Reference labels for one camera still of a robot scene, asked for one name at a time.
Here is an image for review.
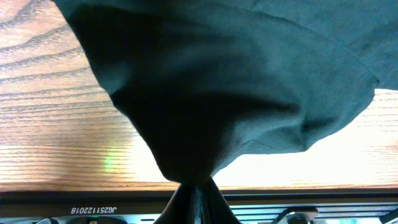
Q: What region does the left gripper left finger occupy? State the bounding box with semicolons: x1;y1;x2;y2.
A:
154;184;196;224

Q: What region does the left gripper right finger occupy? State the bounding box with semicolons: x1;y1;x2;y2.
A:
202;178;241;224

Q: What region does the black t-shirt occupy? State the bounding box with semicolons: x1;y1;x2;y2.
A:
56;0;397;185

